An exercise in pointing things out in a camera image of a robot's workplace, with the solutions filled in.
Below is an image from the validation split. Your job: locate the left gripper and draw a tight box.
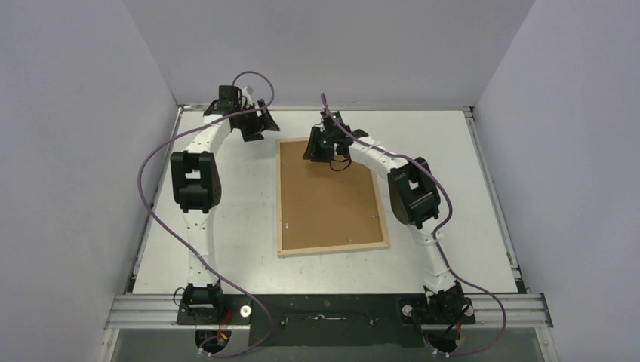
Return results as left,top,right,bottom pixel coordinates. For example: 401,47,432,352
235,100,278,142

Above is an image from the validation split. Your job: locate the white wooden picture frame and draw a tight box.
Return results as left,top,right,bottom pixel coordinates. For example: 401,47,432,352
275,137,390,259

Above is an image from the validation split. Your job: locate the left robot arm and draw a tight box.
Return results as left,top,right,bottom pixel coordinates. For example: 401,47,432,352
170,85,279,325

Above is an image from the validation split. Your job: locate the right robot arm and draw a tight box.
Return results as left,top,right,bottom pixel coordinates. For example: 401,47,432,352
303,109,475,324

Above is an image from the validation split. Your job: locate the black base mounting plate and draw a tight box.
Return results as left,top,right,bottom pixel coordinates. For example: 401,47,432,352
176,293,476,352

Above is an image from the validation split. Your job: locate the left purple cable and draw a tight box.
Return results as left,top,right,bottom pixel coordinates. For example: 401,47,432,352
137,70,276,360

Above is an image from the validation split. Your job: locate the purple cable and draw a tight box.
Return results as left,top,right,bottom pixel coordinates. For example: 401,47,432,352
137,70,276,360
320,93,508,359

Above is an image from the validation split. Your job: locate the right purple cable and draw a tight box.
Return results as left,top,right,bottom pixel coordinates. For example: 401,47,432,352
320,93,508,359

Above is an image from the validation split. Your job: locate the aluminium front rail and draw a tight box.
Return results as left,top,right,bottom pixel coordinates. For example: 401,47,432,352
106,293,552,330

